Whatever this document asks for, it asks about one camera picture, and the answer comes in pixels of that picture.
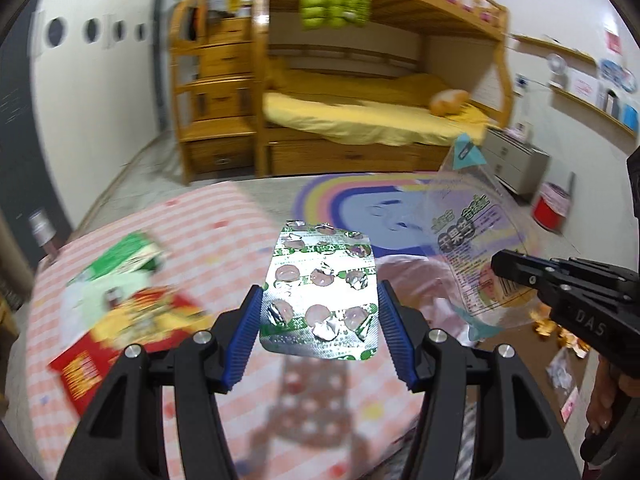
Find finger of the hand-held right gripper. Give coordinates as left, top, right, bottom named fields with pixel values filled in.
left=537, top=280, right=637, bottom=308
left=491, top=251, right=637, bottom=291

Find orange white plush toy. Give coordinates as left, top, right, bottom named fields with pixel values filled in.
left=430, top=88, right=471, bottom=116

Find small white fan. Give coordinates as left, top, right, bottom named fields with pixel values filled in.
left=545, top=52, right=571, bottom=88

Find grey nightstand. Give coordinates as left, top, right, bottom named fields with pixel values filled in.
left=482, top=127, right=551, bottom=198

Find gold foil wrapper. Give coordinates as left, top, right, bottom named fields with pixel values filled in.
left=557, top=330, right=591, bottom=357
left=530, top=310, right=561, bottom=338

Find pink wrapper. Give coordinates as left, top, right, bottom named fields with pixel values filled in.
left=560, top=387, right=581, bottom=421

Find red bin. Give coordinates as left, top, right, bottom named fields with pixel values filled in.
left=532, top=182, right=573, bottom=235

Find person's right hand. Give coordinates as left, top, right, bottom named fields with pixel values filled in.
left=586, top=357, right=626, bottom=436

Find yellow bed sheet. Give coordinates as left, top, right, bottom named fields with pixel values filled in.
left=262, top=57, right=493, bottom=146

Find rainbow oval rug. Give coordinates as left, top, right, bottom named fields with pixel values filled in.
left=295, top=172, right=551, bottom=271

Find wooden wall shelf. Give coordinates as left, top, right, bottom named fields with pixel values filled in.
left=510, top=32, right=598, bottom=66
left=550, top=82, right=640, bottom=138

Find pink checkered tablecloth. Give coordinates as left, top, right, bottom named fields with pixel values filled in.
left=25, top=180, right=431, bottom=480

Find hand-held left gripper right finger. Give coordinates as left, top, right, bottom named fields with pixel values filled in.
left=376, top=280, right=581, bottom=480

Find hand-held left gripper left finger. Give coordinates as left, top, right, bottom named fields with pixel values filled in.
left=55, top=284, right=264, bottom=480

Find red yellow flat box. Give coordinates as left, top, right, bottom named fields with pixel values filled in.
left=47, top=285, right=216, bottom=417

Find wooden stair drawers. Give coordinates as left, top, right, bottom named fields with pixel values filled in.
left=170, top=0, right=258, bottom=186

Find houndstooth pants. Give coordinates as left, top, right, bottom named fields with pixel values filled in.
left=395, top=400, right=481, bottom=480

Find clear plastic food bag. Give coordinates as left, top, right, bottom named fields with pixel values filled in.
left=420, top=132, right=543, bottom=331

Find blue oval wall picture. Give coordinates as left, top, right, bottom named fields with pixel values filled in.
left=599, top=59, right=636, bottom=92

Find silver pill blister pack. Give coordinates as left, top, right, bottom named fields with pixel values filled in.
left=258, top=220, right=378, bottom=362

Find wooden bunk bed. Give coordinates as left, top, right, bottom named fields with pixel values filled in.
left=250, top=0, right=516, bottom=178

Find white wardrobe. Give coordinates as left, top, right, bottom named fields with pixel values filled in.
left=30, top=0, right=166, bottom=211

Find clear plastic wrapper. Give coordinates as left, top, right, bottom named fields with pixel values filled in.
left=545, top=347, right=581, bottom=391

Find green white paper box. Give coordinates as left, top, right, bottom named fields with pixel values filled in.
left=65, top=230, right=168, bottom=321

